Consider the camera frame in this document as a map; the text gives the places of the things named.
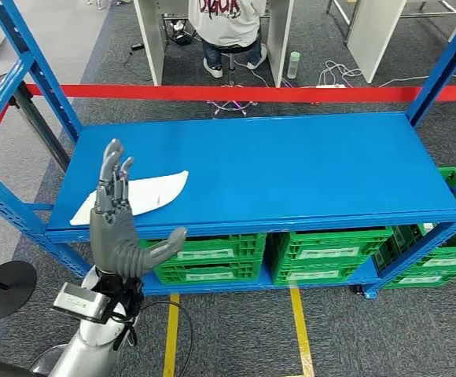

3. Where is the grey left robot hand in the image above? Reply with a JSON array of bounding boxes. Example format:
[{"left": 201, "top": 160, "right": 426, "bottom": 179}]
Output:
[{"left": 89, "top": 138, "right": 188, "bottom": 280}]

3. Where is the white curved plastic part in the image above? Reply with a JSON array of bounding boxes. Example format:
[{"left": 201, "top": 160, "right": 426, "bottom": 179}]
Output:
[{"left": 70, "top": 170, "right": 189, "bottom": 227}]

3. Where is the blue metal shelf rack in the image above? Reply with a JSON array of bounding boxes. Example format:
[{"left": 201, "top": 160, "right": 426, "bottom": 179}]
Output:
[{"left": 0, "top": 0, "right": 456, "bottom": 300}]

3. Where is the black round stand base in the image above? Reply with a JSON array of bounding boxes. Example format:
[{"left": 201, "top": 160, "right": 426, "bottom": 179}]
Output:
[{"left": 0, "top": 260, "right": 38, "bottom": 320}]

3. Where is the chrome round base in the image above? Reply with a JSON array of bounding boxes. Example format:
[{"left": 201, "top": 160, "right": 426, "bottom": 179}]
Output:
[{"left": 29, "top": 343, "right": 68, "bottom": 377}]

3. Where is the black power adapter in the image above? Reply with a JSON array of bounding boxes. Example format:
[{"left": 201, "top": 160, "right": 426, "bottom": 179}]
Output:
[{"left": 123, "top": 42, "right": 145, "bottom": 68}]

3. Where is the white desk side panel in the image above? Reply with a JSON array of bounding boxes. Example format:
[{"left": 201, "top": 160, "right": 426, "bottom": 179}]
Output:
[
  {"left": 266, "top": 0, "right": 295, "bottom": 89},
  {"left": 133, "top": 0, "right": 168, "bottom": 87}
]

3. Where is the black round stool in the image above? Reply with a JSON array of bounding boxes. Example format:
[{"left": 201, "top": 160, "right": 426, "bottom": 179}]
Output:
[{"left": 206, "top": 41, "right": 260, "bottom": 118}]

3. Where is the seated person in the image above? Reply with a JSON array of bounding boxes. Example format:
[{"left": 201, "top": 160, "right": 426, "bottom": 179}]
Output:
[{"left": 188, "top": 0, "right": 268, "bottom": 79}]

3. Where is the yellow floor tape line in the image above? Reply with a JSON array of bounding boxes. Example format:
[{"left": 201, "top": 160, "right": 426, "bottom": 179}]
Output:
[{"left": 283, "top": 287, "right": 315, "bottom": 377}]

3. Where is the pale green bottle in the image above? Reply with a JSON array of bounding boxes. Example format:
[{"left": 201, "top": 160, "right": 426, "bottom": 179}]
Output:
[{"left": 287, "top": 50, "right": 301, "bottom": 80}]

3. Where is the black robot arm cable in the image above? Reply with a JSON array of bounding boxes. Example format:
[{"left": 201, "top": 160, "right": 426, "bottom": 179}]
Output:
[{"left": 112, "top": 298, "right": 194, "bottom": 377}]

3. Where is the grey stanchion post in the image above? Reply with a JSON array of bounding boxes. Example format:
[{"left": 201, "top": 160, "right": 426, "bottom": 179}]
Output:
[{"left": 0, "top": 75, "right": 71, "bottom": 173}]

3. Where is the black cable bundle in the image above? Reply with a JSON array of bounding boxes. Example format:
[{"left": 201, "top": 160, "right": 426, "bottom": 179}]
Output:
[{"left": 164, "top": 14, "right": 203, "bottom": 47}]

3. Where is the white cable bundle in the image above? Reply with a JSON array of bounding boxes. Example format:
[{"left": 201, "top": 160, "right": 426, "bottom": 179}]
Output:
[{"left": 317, "top": 60, "right": 364, "bottom": 87}]

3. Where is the long white cable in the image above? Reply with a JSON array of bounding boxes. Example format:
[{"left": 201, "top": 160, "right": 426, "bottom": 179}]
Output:
[{"left": 379, "top": 74, "right": 456, "bottom": 88}]

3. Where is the grey metal desk frame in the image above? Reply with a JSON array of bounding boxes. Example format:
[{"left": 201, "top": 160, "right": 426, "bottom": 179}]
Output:
[{"left": 326, "top": 0, "right": 456, "bottom": 27}]

